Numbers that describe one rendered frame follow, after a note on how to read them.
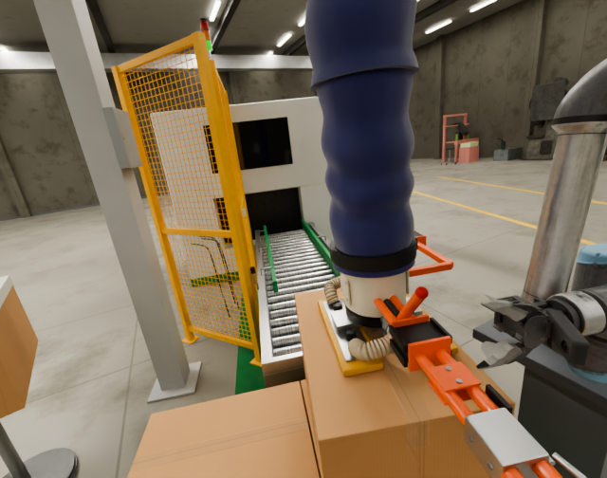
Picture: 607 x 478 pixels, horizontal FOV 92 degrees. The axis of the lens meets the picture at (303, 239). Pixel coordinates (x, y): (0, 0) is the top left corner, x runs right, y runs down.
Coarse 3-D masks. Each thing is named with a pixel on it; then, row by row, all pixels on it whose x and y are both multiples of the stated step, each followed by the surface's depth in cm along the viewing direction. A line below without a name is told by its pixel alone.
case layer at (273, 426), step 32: (288, 384) 121; (160, 416) 113; (192, 416) 112; (224, 416) 110; (256, 416) 108; (288, 416) 107; (160, 448) 101; (192, 448) 99; (224, 448) 98; (256, 448) 97; (288, 448) 96
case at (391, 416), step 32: (320, 320) 93; (320, 352) 79; (320, 384) 68; (352, 384) 67; (384, 384) 66; (416, 384) 65; (320, 416) 60; (352, 416) 59; (384, 416) 58; (416, 416) 58; (448, 416) 57; (320, 448) 56; (352, 448) 57; (384, 448) 58; (416, 448) 59; (448, 448) 60
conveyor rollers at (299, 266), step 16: (272, 240) 320; (288, 240) 314; (304, 240) 308; (272, 256) 269; (288, 256) 263; (304, 256) 264; (320, 256) 257; (288, 272) 229; (304, 272) 229; (320, 272) 223; (272, 288) 209; (288, 288) 203; (304, 288) 203; (320, 288) 197; (272, 304) 184; (288, 304) 184; (272, 320) 168; (288, 320) 167; (272, 336) 157; (288, 336) 152; (288, 352) 141
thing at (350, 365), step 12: (324, 300) 100; (324, 312) 93; (336, 336) 80; (348, 336) 76; (360, 336) 79; (336, 348) 76; (348, 360) 71; (360, 360) 71; (372, 360) 70; (348, 372) 69; (360, 372) 69
